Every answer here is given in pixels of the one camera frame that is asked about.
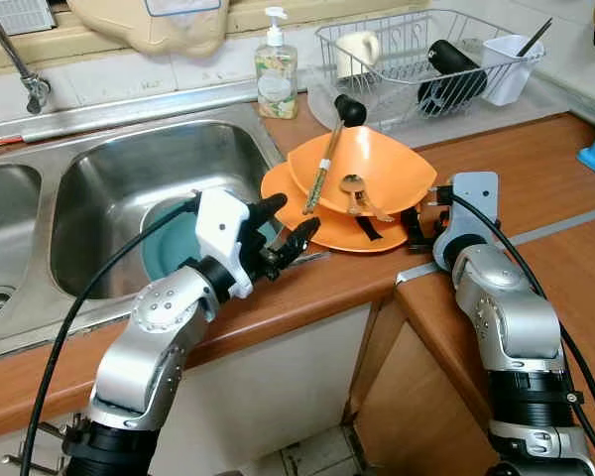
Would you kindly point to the stainless steel double sink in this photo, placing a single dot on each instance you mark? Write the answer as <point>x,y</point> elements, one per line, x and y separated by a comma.
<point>129,178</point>

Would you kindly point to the cream mug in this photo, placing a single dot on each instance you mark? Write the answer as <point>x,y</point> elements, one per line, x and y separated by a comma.
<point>362,50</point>

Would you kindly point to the white plastic utensil cup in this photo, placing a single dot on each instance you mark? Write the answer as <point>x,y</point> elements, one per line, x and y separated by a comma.
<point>506,74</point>

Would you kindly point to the orange bowl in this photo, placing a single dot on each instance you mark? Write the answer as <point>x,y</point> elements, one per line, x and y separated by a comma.
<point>377,159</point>

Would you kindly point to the dark thin utensil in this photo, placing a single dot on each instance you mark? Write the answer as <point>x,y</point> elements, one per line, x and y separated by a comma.
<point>535,37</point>

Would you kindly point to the small black strip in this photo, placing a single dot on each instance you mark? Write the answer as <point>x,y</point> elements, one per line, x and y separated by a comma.
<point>369,228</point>

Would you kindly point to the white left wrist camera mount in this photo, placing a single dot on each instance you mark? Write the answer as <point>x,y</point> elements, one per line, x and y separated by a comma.
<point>221,223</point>

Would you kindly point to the orange plate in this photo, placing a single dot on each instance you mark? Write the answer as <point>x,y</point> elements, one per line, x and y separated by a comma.
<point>317,228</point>

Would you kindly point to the black round knob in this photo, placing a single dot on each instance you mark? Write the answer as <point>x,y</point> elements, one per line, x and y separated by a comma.
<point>352,109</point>

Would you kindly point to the clear drain tray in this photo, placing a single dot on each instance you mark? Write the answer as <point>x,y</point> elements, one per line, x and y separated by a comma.
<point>535,111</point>

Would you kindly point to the chrome faucet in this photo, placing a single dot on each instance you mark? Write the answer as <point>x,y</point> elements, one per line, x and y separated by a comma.
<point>15,55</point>

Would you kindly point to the teal plate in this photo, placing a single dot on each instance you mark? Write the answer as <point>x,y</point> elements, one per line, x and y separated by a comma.
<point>174,248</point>

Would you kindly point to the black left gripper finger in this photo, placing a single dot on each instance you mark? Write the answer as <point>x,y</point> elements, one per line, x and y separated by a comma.
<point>297,240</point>
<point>268,208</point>

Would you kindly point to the golden metal spoon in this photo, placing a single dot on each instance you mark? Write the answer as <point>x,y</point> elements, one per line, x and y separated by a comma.
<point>353,185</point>

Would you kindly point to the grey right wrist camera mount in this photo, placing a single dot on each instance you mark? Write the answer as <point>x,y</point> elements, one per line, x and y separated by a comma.
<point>473,203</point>

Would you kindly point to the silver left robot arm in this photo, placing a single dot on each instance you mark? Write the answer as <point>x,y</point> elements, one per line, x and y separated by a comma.
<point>164,309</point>

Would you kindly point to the metal counter joint strip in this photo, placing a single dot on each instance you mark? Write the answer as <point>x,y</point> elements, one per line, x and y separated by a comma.
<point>565,230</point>

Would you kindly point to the wooden cabinet door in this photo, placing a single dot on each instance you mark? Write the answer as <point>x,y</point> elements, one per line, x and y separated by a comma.
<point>416,416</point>

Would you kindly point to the soap pump bottle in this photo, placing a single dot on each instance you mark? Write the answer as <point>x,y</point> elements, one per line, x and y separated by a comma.
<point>277,84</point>

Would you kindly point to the white window grille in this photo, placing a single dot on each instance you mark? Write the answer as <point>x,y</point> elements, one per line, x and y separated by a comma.
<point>15,15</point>

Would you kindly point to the patterned wooden chopstick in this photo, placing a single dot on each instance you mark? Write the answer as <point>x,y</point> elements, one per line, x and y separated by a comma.
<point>326,171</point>
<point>322,169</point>

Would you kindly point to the beige plastic board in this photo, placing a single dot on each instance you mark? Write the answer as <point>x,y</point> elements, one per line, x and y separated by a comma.
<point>149,30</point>

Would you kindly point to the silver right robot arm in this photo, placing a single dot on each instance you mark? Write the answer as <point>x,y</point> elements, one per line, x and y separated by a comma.
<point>506,322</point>

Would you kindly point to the white cabinet door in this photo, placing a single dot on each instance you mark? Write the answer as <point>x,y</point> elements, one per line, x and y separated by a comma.
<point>278,387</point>

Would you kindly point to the black bottle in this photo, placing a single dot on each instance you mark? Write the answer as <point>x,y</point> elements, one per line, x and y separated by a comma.
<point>451,74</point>

